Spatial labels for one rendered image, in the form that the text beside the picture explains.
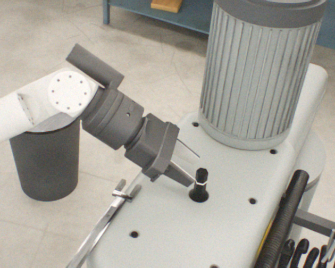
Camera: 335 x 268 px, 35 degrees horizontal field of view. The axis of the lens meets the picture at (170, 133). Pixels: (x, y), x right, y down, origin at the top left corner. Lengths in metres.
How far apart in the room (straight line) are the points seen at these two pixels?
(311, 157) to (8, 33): 4.04
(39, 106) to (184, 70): 3.85
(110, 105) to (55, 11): 4.78
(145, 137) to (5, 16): 4.76
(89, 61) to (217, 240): 0.36
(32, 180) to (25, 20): 2.43
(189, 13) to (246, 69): 4.23
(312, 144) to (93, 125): 0.94
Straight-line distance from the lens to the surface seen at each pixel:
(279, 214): 1.08
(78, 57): 0.86
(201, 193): 0.94
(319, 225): 1.33
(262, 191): 0.99
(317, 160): 1.61
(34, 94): 0.91
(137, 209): 0.93
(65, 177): 3.39
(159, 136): 0.89
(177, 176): 0.90
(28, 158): 3.24
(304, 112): 1.45
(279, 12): 0.90
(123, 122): 0.85
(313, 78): 1.58
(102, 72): 0.86
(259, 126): 1.03
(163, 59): 4.85
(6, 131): 0.87
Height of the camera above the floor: 2.58
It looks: 40 degrees down
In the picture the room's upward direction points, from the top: 5 degrees clockwise
